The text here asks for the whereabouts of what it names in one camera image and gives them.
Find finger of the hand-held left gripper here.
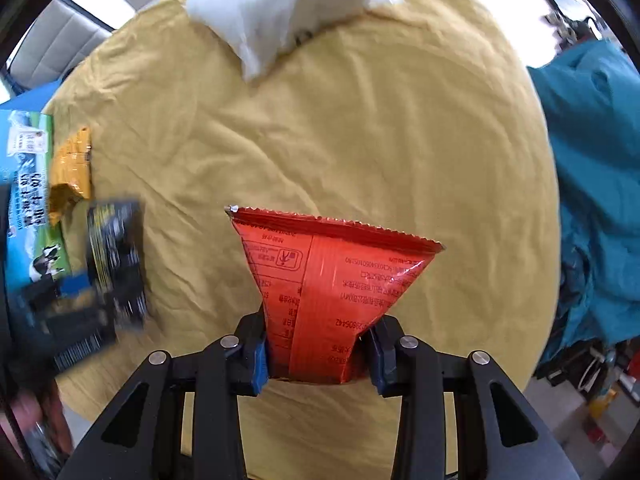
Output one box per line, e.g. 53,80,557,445
17,271,121,374

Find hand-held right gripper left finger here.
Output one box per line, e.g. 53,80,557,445
57,304,271,480

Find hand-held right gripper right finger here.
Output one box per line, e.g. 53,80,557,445
366,315,584,480

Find black snack packet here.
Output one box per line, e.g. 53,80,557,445
86,199,149,333

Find red snack packet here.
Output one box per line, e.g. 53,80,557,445
225,204,446,386

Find blue green carton box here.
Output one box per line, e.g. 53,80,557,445
0,109,71,286

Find orange snack packet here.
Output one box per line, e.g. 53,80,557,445
48,127,94,226

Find dark clutter pile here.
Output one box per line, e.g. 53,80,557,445
534,336,623,397

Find yellow bedsheet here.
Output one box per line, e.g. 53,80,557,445
44,0,560,480

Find grey padded headboard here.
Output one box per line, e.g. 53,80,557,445
7,0,221,95

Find teal blanket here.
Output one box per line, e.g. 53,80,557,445
526,40,640,367

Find white pillow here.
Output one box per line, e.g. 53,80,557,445
185,0,404,82

